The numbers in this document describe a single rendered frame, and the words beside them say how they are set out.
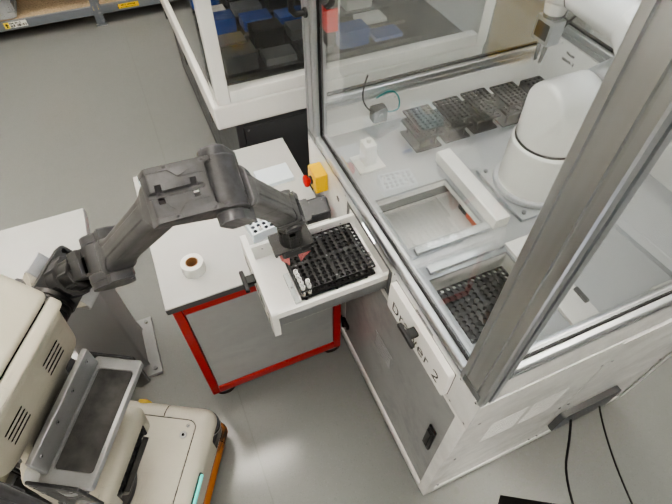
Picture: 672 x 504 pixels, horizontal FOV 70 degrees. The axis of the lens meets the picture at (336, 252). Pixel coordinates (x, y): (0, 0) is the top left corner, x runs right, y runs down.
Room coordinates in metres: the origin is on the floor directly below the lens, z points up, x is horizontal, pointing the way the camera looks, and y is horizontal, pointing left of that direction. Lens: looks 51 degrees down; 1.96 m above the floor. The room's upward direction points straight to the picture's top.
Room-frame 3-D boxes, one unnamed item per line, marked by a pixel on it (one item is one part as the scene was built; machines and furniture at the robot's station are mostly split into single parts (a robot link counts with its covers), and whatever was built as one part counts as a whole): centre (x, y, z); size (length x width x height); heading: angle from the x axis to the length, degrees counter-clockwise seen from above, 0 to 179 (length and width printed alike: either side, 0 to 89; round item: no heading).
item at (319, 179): (1.18, 0.06, 0.88); 0.07 x 0.05 x 0.07; 23
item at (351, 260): (0.84, 0.03, 0.87); 0.22 x 0.18 x 0.06; 113
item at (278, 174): (1.31, 0.23, 0.77); 0.13 x 0.09 x 0.02; 114
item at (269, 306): (0.76, 0.21, 0.87); 0.29 x 0.02 x 0.11; 23
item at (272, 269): (0.84, 0.02, 0.86); 0.40 x 0.26 x 0.06; 113
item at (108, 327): (0.97, 0.95, 0.38); 0.30 x 0.30 x 0.76; 23
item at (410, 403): (1.03, -0.54, 0.40); 1.03 x 0.95 x 0.80; 23
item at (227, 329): (1.14, 0.36, 0.38); 0.62 x 0.58 x 0.76; 23
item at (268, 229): (1.06, 0.23, 0.78); 0.12 x 0.08 x 0.04; 120
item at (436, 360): (0.59, -0.21, 0.87); 0.29 x 0.02 x 0.11; 23
